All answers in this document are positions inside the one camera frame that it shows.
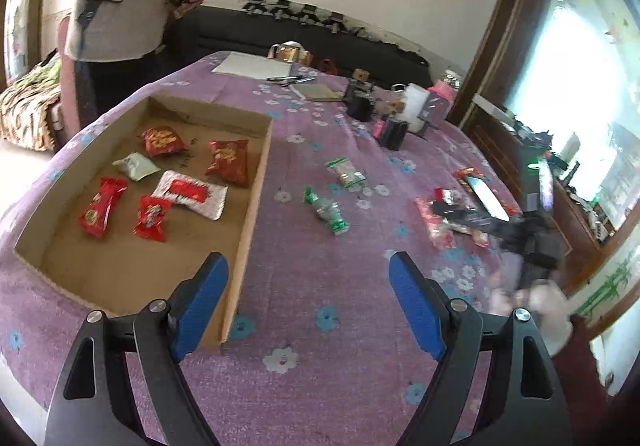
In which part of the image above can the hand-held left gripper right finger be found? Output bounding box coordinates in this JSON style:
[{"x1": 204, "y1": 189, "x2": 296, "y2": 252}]
[{"x1": 388, "y1": 251, "x2": 573, "y2": 446}]

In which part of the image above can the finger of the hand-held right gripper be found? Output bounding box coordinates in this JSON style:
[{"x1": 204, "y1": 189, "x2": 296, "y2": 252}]
[
  {"x1": 447, "y1": 222, "x2": 516, "y2": 242},
  {"x1": 431, "y1": 202, "x2": 518, "y2": 226}
]

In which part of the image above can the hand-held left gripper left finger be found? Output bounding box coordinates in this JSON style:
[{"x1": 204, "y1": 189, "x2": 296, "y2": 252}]
[{"x1": 44, "y1": 252, "x2": 230, "y2": 446}]

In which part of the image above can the pink packet with clear window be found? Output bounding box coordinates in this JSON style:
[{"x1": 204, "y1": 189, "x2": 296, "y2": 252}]
[{"x1": 415, "y1": 196, "x2": 456, "y2": 249}]

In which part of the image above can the shallow cardboard box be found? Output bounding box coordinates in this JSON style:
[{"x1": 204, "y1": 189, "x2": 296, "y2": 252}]
[{"x1": 14, "y1": 93, "x2": 273, "y2": 344}]

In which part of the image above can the small red gold-print packet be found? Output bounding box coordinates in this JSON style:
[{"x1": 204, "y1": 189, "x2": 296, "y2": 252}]
[{"x1": 132, "y1": 195, "x2": 173, "y2": 243}]

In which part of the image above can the large white red-label packet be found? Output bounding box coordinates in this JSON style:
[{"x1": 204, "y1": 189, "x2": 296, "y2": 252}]
[{"x1": 151, "y1": 169, "x2": 229, "y2": 222}]

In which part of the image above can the red packet with face print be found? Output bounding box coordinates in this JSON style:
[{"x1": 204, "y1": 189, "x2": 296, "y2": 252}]
[{"x1": 77, "y1": 176, "x2": 129, "y2": 240}]

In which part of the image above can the dark red snack packet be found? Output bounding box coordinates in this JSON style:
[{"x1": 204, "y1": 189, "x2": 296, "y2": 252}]
[
  {"x1": 139, "y1": 125, "x2": 191, "y2": 158},
  {"x1": 205, "y1": 138, "x2": 251, "y2": 188}
]

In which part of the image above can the cream white snack packet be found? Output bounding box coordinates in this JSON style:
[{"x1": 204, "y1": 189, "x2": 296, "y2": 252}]
[{"x1": 112, "y1": 152, "x2": 161, "y2": 183}]

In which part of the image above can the person's right forearm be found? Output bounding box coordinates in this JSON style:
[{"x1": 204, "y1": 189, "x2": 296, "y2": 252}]
[{"x1": 569, "y1": 313, "x2": 617, "y2": 398}]

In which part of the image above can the person's right hand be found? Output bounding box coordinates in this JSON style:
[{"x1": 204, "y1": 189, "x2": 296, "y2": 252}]
[{"x1": 487, "y1": 278, "x2": 577, "y2": 357}]

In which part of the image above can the black smartphone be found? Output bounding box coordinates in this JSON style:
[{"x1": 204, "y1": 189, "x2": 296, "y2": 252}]
[{"x1": 462, "y1": 175, "x2": 511, "y2": 222}]

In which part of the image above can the crumpled red foil packet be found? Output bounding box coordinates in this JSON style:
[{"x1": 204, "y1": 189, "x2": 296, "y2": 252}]
[{"x1": 452, "y1": 167, "x2": 493, "y2": 187}]

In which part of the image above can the wooden sideboard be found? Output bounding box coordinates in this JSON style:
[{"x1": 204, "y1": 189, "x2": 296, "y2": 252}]
[{"x1": 460, "y1": 93, "x2": 601, "y2": 267}]

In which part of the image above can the grey stand with pink marks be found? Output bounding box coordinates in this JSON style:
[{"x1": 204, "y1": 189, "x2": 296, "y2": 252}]
[{"x1": 417, "y1": 93, "x2": 452, "y2": 138}]

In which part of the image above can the purple floral tablecloth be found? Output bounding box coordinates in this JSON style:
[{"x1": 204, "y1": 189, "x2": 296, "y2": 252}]
[{"x1": 0, "y1": 50, "x2": 551, "y2": 446}]

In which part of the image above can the white container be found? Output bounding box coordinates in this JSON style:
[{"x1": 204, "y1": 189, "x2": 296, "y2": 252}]
[{"x1": 402, "y1": 83, "x2": 432, "y2": 133}]

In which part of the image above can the pink thermos bottle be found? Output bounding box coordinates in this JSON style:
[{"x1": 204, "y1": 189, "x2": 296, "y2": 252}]
[{"x1": 430, "y1": 71, "x2": 462, "y2": 103}]

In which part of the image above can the clear green candy packet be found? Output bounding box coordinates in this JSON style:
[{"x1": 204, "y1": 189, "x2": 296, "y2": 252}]
[{"x1": 303, "y1": 184, "x2": 351, "y2": 237}]

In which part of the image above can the clear green-striped biscuit packet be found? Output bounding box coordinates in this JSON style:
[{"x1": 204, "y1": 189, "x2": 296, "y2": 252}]
[{"x1": 325, "y1": 156, "x2": 367, "y2": 192}]

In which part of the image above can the olive notebook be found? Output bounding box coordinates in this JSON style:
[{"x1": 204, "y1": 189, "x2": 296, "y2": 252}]
[{"x1": 295, "y1": 82, "x2": 344, "y2": 103}]

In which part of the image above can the iridescent gift bag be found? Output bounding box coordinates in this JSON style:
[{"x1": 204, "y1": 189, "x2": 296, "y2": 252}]
[{"x1": 269, "y1": 41, "x2": 314, "y2": 68}]

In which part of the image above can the white paper sheet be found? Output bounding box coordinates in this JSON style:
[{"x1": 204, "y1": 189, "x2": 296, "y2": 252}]
[{"x1": 212, "y1": 51, "x2": 291, "y2": 79}]

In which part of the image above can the patterned blanket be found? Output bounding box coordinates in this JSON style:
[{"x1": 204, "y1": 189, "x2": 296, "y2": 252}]
[{"x1": 0, "y1": 57, "x2": 64, "y2": 153}]

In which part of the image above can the pink chair back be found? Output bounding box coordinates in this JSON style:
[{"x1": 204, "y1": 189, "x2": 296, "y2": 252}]
[{"x1": 56, "y1": 15, "x2": 84, "y2": 138}]

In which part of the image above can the black sofa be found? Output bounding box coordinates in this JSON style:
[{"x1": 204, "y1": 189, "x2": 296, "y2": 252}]
[{"x1": 170, "y1": 6, "x2": 433, "y2": 89}]

